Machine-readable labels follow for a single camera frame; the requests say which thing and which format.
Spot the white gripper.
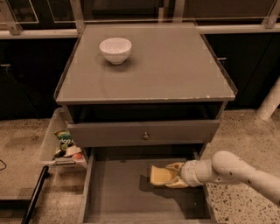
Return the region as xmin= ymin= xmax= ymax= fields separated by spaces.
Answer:
xmin=164 ymin=160 xmax=202 ymax=189

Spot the yellow sponge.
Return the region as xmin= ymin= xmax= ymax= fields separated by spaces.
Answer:
xmin=150 ymin=165 xmax=178 ymax=186

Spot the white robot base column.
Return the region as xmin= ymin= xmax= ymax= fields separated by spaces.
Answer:
xmin=256 ymin=85 xmax=280 ymax=121

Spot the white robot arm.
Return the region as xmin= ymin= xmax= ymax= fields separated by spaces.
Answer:
xmin=164 ymin=150 xmax=280 ymax=206

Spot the round metal drawer knob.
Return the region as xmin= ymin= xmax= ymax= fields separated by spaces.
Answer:
xmin=143 ymin=132 xmax=150 ymax=140

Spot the grey open middle drawer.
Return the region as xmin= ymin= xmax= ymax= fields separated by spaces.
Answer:
xmin=79 ymin=145 xmax=216 ymax=224

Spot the grey drawer cabinet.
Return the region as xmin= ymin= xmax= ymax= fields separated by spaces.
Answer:
xmin=53 ymin=22 xmax=238 ymax=224

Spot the grey top drawer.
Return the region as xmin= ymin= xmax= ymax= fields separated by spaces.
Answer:
xmin=67 ymin=120 xmax=220 ymax=147

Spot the white and red packet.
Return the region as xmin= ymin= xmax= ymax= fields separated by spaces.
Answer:
xmin=54 ymin=145 xmax=82 ymax=159

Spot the green snack bag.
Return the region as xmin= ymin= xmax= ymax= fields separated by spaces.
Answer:
xmin=54 ymin=129 xmax=74 ymax=151

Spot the clear plastic bin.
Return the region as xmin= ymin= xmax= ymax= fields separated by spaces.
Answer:
xmin=39 ymin=108 xmax=88 ymax=170

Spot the black pole on floor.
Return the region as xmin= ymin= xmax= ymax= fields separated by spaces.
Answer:
xmin=21 ymin=165 xmax=50 ymax=224

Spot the white ceramic bowl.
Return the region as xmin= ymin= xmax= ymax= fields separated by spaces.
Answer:
xmin=99 ymin=38 xmax=132 ymax=65

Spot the white metal railing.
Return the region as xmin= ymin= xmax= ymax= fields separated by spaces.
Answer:
xmin=0 ymin=0 xmax=280 ymax=39

